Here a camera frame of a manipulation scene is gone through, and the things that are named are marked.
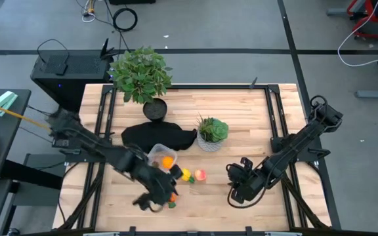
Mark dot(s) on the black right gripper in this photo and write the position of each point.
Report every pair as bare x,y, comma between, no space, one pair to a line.
249,187

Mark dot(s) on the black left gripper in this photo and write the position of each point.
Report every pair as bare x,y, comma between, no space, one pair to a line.
161,190

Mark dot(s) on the yellow toy pineapple green top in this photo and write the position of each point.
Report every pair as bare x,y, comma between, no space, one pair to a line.
185,173

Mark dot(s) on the orange toy fruit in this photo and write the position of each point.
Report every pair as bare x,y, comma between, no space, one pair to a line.
167,162

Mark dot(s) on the small dark toy produce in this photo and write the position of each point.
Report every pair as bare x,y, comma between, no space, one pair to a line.
155,164

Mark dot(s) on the pale orange toy peach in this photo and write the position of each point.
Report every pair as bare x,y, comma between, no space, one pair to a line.
201,175

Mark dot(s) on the orange toy carrot green top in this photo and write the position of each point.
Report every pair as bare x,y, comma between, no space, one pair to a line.
173,197

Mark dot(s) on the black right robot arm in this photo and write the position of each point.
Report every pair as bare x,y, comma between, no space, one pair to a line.
300,141

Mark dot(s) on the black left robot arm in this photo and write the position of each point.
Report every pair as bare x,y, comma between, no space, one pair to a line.
87,141

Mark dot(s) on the clear plastic tupperware container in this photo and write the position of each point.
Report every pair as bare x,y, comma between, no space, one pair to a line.
162,151

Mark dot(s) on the grey white triangle-pattern planter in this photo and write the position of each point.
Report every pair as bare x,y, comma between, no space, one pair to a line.
207,147

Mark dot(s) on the black cloth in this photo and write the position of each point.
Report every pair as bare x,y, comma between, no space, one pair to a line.
156,136

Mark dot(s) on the green succulent plant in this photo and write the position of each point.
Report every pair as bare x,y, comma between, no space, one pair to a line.
213,129

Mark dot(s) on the black round plant pot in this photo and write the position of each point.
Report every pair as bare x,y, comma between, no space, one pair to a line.
155,109

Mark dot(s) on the leafy green artificial tree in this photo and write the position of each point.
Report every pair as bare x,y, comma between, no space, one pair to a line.
139,75

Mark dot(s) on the black computer tower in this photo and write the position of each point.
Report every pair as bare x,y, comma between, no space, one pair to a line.
74,82

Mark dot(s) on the dark grey desk base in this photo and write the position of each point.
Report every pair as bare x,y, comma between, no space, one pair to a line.
38,193

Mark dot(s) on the black wifi antenna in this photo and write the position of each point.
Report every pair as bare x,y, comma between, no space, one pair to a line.
105,49

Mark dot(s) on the small black device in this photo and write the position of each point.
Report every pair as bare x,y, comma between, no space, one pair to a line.
61,69

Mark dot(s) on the grey metal floor leg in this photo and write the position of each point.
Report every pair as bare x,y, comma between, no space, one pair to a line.
338,11
376,94

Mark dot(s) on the black box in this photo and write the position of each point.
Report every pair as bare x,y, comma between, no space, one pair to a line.
131,1

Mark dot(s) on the mint green stapler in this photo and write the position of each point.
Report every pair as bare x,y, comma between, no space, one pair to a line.
2,103

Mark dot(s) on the red and black cart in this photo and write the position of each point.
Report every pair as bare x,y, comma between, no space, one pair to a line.
369,31

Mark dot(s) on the black aluminium table frame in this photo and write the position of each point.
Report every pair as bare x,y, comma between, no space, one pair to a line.
215,87

